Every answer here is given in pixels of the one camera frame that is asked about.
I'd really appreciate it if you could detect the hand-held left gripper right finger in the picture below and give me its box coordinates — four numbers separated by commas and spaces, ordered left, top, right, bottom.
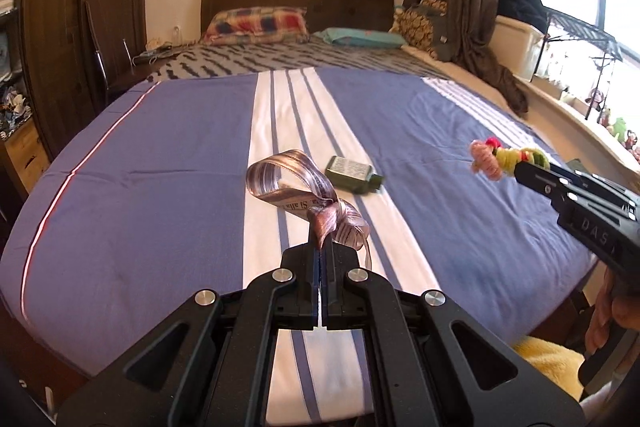
322, 237, 583, 427

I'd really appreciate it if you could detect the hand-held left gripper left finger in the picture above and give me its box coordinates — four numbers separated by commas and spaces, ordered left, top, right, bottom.
57, 219, 321, 427

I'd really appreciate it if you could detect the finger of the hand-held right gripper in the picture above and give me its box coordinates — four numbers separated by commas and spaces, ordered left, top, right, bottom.
514, 162, 591, 214

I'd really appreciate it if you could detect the colourful knitted toy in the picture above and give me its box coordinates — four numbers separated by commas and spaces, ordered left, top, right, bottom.
469, 137, 551, 180

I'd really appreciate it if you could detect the striped ribbon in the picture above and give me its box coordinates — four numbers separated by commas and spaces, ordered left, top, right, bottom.
246, 149, 373, 269

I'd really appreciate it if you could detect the person's right hand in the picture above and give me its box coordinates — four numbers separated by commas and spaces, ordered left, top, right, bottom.
585, 264, 640, 358

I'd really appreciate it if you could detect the green plush toy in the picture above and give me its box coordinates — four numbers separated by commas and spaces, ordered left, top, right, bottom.
610, 117, 633, 142

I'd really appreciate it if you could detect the green glass bottle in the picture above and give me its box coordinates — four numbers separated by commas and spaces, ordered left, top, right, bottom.
324, 155, 385, 196

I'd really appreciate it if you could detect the white storage box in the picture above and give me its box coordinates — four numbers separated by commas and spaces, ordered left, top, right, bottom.
492, 14, 546, 80

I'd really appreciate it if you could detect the yellow fluffy towel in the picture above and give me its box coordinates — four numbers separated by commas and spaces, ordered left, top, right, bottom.
512, 337, 586, 400

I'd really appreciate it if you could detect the black metal rack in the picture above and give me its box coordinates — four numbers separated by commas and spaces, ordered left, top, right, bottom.
532, 4, 626, 122

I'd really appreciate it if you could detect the blue white striped blanket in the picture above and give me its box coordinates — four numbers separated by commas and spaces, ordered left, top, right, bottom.
0, 67, 601, 427

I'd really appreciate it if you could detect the black coat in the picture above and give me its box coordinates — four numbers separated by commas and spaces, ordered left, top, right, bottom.
497, 0, 551, 32

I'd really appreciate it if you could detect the brown circle pattern cushion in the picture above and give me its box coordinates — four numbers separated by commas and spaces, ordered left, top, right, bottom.
390, 0, 453, 60

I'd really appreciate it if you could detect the grey zebra pattern sheet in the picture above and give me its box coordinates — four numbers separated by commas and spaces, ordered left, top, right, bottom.
145, 42, 451, 82

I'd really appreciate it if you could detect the teal pillow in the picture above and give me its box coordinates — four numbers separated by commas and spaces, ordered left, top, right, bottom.
312, 27, 408, 49

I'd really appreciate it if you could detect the plaid pillow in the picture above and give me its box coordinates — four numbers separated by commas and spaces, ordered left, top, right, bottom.
200, 7, 311, 46

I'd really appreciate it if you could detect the dark wooden nightstand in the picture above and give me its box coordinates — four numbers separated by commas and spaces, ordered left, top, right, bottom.
107, 49, 168, 100

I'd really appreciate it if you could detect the black metal chair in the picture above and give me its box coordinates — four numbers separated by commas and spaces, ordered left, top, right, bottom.
84, 1, 133, 108

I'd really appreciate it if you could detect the dark wooden wardrobe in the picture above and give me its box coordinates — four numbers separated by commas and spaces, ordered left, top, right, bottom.
0, 0, 151, 168

